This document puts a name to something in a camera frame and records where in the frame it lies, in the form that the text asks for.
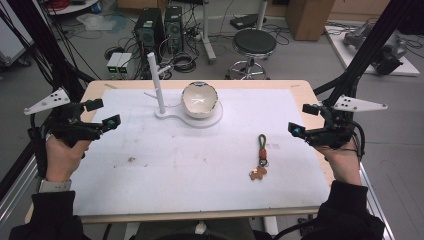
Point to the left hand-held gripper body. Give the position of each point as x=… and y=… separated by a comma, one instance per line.
x=75, y=128

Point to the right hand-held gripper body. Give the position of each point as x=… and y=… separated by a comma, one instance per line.
x=333, y=135

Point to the person's right hand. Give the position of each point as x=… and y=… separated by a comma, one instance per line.
x=345, y=165

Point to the person's left hand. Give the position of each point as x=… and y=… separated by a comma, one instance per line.
x=61, y=161

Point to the white power supply unit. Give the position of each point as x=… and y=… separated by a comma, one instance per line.
x=126, y=65
x=113, y=65

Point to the white peg stand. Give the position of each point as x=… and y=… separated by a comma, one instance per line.
x=159, y=96

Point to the grey wrist watch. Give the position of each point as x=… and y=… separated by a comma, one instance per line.
x=55, y=186

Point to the clear plastic sheet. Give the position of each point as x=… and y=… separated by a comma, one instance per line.
x=96, y=22

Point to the white table mat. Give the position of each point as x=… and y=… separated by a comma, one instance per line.
x=186, y=166

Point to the black round stool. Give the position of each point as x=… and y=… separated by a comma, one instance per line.
x=254, y=41

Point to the brown cardboard box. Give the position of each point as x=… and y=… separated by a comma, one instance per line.
x=308, y=18

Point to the white ceramic bowl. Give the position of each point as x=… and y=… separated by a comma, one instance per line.
x=199, y=100

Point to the black computer tower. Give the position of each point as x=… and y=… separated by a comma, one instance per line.
x=148, y=30
x=174, y=28

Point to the grey machine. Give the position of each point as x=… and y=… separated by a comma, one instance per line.
x=386, y=50

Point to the round white table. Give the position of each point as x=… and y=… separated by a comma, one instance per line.
x=75, y=7

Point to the white floor board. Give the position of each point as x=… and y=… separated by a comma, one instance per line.
x=408, y=66

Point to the white desk leg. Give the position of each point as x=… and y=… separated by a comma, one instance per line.
x=208, y=36
x=261, y=15

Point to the black laptop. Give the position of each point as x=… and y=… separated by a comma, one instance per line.
x=245, y=21

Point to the aluminium rail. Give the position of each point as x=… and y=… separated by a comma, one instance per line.
x=15, y=196
x=375, y=203

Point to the black frame pole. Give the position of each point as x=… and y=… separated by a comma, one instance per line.
x=370, y=46
x=43, y=43

